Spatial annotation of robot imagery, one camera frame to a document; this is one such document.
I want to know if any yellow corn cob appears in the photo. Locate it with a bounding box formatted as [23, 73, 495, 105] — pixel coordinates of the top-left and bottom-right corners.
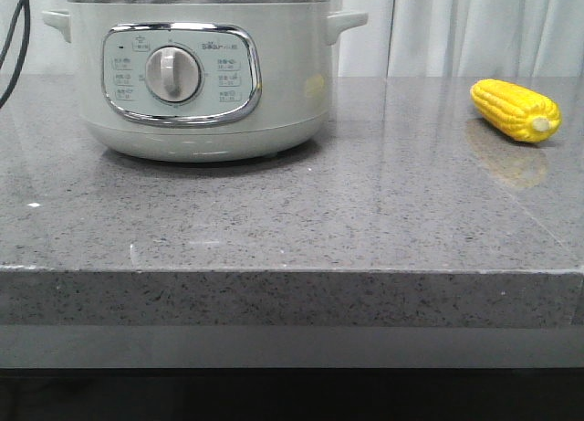
[470, 79, 562, 143]

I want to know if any pale green electric cooking pot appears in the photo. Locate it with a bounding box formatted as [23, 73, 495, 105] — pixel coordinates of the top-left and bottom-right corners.
[42, 0, 367, 163]

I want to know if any white pleated curtain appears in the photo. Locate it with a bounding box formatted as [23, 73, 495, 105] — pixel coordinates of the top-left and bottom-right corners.
[0, 0, 584, 79]

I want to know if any black cable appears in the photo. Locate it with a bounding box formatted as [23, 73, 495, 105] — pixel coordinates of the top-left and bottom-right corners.
[0, 0, 34, 109]

